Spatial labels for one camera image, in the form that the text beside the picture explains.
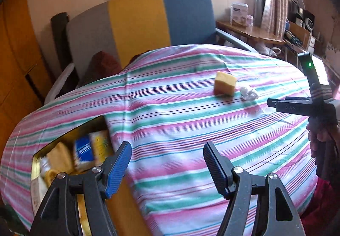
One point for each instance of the person's red clothing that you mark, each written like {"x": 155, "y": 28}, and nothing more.
{"x": 324, "y": 206}

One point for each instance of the white yellow green packet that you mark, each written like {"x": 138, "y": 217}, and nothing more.
{"x": 101, "y": 145}

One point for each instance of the person's right hand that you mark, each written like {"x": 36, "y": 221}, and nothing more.
{"x": 314, "y": 137}

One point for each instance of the yellow sponge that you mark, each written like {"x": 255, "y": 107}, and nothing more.
{"x": 60, "y": 157}
{"x": 225, "y": 84}

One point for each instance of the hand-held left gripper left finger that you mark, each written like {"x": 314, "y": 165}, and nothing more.
{"x": 118, "y": 169}

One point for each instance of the wooden wardrobe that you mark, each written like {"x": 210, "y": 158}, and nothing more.
{"x": 18, "y": 52}

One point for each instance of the green cream medicine box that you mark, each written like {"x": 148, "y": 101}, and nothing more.
{"x": 38, "y": 192}

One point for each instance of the small pink container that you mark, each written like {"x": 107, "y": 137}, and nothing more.
{"x": 250, "y": 21}

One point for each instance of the white cardboard box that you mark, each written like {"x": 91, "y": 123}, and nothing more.
{"x": 239, "y": 14}

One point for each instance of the wooden side table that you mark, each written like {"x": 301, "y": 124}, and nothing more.
{"x": 247, "y": 33}

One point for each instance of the gold rectangular tin box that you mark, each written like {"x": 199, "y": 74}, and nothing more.
{"x": 132, "y": 212}

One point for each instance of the blue white tissue pack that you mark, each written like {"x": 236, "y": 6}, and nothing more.
{"x": 83, "y": 152}

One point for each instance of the black audio equipment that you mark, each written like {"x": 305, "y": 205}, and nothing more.
{"x": 302, "y": 15}

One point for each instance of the small clear plastic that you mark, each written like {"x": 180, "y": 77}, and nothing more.
{"x": 249, "y": 94}

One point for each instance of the brown cardboard box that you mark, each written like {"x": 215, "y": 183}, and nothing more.
{"x": 298, "y": 34}

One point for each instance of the grey yellow blue chair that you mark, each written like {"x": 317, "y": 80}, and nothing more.
{"x": 138, "y": 23}

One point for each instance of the striped pink green tablecloth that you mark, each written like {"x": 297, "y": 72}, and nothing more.
{"x": 172, "y": 119}

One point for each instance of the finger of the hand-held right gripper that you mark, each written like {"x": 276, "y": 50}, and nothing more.
{"x": 289, "y": 106}

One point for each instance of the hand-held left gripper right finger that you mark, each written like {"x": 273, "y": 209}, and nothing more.
{"x": 216, "y": 169}

